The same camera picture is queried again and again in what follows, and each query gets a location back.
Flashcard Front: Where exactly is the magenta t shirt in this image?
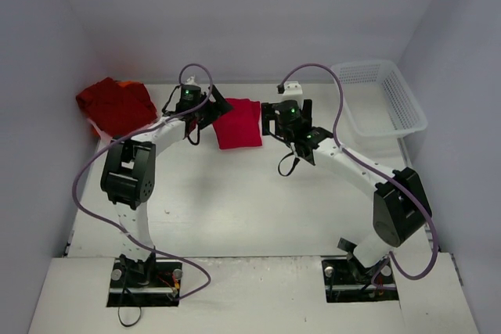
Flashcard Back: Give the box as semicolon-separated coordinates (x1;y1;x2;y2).
213;98;262;150

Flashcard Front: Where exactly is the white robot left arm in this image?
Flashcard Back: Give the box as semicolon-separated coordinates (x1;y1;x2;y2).
100;83;232;287

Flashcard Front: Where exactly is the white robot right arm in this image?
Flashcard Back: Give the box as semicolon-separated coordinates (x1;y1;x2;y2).
261;99;431;281

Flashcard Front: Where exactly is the white plastic basket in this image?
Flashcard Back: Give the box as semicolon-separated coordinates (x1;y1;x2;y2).
331;59;428;143

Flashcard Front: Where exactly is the dark red folded t shirt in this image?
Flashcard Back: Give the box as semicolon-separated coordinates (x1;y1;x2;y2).
76;77;157;138

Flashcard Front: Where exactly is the pink folded t shirt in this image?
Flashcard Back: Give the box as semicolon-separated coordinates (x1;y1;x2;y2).
88;117;157;149

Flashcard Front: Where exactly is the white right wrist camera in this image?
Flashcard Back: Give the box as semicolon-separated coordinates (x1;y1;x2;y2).
277;81;303;104

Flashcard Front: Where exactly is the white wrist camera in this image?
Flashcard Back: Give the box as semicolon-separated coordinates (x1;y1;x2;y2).
277;81;303;104
185;75;197;85

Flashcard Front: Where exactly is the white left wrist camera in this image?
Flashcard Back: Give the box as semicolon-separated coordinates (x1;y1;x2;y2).
185;75;197;85

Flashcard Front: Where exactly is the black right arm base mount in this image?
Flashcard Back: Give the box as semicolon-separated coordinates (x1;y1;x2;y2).
322;238;399;303

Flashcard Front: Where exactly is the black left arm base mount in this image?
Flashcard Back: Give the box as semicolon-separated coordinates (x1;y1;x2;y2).
106;255;183;307

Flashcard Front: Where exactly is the black loop cable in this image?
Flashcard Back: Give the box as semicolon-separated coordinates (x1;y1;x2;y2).
117;300;144;328

